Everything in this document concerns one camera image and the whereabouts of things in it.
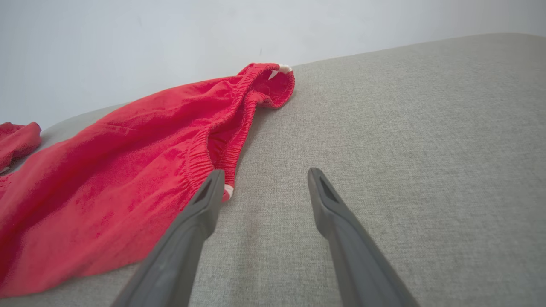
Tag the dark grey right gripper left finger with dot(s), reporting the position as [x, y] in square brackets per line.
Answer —
[179, 256]

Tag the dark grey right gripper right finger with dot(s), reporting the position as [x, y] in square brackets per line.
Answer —
[358, 264]

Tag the red jersey white trim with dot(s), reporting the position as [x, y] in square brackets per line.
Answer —
[106, 183]

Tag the red basketball jersey number 23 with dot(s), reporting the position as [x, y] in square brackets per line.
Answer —
[17, 140]

